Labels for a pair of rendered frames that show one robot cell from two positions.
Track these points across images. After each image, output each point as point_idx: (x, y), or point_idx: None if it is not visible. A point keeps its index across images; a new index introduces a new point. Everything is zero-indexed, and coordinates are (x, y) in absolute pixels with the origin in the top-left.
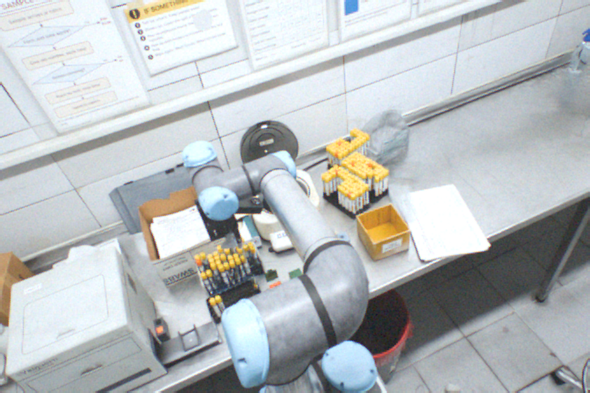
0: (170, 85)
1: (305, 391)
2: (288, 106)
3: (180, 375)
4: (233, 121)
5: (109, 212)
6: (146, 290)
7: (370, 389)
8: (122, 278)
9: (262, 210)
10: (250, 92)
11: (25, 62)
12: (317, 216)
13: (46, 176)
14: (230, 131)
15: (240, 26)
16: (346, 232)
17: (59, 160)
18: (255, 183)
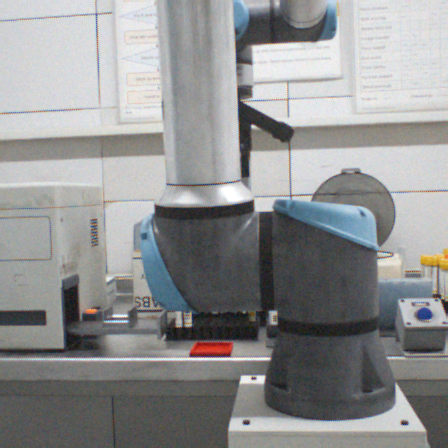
0: (252, 103)
1: (214, 97)
2: (396, 181)
3: (77, 355)
4: (314, 177)
5: (124, 254)
6: (106, 292)
7: (346, 235)
8: (86, 195)
9: (290, 133)
10: (346, 142)
11: (126, 35)
12: None
13: (85, 172)
14: (307, 190)
15: (350, 55)
16: None
17: (105, 157)
18: (277, 5)
